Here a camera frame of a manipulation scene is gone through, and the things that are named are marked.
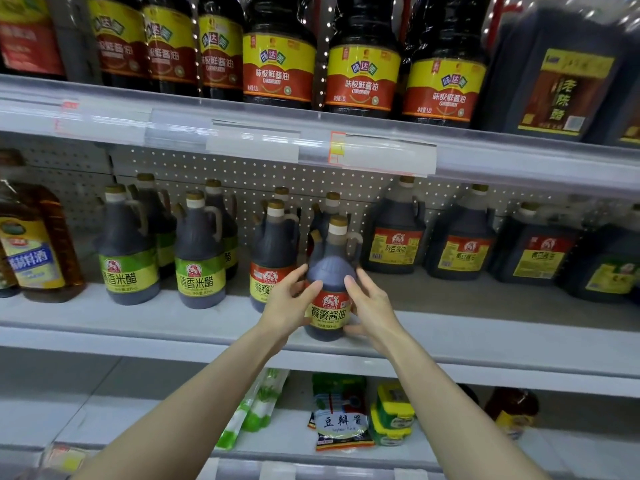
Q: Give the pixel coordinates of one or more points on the person's right hand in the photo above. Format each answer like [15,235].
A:
[375,315]

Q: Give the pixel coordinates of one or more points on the green packet white blue label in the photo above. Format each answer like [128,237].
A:
[342,420]

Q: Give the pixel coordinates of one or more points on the person's left forearm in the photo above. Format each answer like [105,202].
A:
[180,425]

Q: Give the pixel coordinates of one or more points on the white metal store shelving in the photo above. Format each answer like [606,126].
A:
[520,335]

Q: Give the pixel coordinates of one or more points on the dark bottle red yellow label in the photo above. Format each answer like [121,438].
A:
[282,195]
[332,203]

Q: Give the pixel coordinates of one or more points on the person's right forearm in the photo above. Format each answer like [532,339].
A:
[460,425]

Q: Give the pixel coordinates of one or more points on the rice vinegar jug green label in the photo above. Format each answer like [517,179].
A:
[200,270]

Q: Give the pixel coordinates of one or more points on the dark bottle with green label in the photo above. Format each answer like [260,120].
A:
[165,235]
[232,245]

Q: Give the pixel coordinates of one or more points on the large amber cooking wine jug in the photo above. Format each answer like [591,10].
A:
[35,255]

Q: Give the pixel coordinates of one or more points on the dark jug yellow green label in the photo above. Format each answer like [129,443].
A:
[610,275]

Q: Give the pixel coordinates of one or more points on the dark jug red yellow label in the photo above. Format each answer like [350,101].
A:
[535,257]

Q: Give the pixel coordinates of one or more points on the person's left hand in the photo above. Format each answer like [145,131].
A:
[290,305]

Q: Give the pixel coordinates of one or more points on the white green bag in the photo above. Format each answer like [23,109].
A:
[270,395]
[235,425]

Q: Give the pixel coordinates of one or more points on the row of dark red-capped bottles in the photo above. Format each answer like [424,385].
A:
[360,75]

